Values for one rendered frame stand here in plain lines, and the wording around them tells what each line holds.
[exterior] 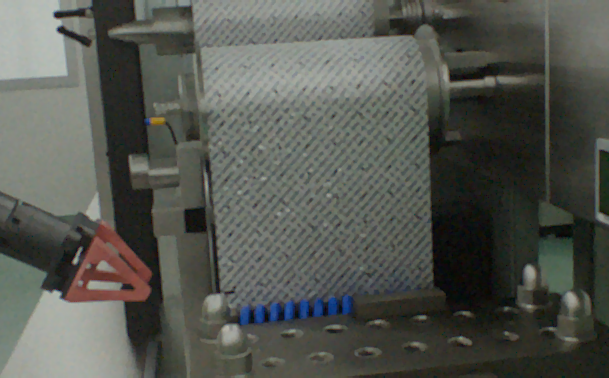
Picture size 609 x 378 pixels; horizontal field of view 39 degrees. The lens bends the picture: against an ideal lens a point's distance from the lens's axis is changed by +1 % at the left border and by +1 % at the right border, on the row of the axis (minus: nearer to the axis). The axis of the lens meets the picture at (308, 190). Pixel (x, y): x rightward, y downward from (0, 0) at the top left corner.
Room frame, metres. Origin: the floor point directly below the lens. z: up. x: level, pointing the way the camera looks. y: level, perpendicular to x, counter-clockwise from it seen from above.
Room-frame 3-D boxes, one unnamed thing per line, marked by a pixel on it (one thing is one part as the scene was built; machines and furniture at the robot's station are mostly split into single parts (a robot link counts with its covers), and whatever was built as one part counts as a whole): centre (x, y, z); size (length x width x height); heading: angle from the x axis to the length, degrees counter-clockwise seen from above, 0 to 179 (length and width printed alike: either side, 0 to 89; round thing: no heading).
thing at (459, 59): (0.98, -0.19, 1.28); 0.06 x 0.05 x 0.02; 98
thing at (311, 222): (0.89, -0.02, 1.11); 0.23 x 0.01 x 0.18; 98
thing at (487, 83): (0.97, -0.18, 1.25); 0.07 x 0.04 x 0.04; 98
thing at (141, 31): (1.17, 0.23, 1.34); 0.06 x 0.03 x 0.03; 98
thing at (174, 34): (1.18, 0.17, 1.34); 0.06 x 0.06 x 0.06; 8
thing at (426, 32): (0.97, -0.14, 1.25); 0.15 x 0.01 x 0.15; 8
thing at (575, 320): (0.76, -0.24, 1.05); 0.04 x 0.04 x 0.04
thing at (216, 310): (0.80, 0.10, 1.05); 0.04 x 0.04 x 0.04
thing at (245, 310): (0.87, -0.02, 1.03); 0.21 x 0.04 x 0.03; 98
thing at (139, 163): (0.96, 0.19, 1.18); 0.04 x 0.02 x 0.04; 8
